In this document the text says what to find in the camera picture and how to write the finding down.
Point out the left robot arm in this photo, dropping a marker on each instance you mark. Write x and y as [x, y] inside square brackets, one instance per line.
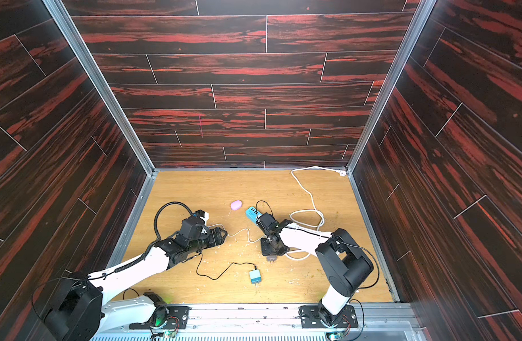
[81, 307]

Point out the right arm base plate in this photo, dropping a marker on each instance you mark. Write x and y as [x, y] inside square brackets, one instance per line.
[314, 316]

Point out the teal USB charger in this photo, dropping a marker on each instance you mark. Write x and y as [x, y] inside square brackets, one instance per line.
[255, 276]

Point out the teal power strip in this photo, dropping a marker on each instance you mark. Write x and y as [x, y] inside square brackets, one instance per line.
[253, 214]

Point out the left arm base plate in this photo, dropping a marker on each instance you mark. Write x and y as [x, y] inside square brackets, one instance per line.
[172, 318]

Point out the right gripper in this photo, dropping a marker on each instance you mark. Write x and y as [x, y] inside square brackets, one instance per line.
[269, 227]

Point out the pink earbud case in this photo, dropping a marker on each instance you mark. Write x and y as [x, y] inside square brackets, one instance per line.
[236, 205]

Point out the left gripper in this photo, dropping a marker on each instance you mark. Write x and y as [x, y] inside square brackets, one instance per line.
[212, 234]

